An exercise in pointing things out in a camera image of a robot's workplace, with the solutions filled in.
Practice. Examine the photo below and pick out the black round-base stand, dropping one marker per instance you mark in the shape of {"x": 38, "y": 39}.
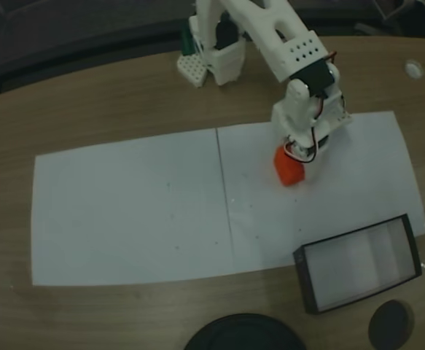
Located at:
{"x": 245, "y": 333}

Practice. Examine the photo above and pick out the white paper sheet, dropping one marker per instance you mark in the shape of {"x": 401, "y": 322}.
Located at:
{"x": 124, "y": 215}
{"x": 343, "y": 204}

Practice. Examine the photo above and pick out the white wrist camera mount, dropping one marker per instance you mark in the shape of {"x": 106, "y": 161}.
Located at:
{"x": 339, "y": 118}

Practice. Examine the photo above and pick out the dark round table hole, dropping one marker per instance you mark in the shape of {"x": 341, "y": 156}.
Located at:
{"x": 390, "y": 324}

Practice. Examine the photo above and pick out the orange cube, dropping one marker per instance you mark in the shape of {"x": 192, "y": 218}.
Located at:
{"x": 288, "y": 169}

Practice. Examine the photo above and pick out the green table clamp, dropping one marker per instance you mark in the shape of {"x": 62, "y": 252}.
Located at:
{"x": 187, "y": 42}

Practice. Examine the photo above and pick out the small white round cap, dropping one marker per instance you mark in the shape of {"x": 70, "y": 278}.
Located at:
{"x": 414, "y": 68}

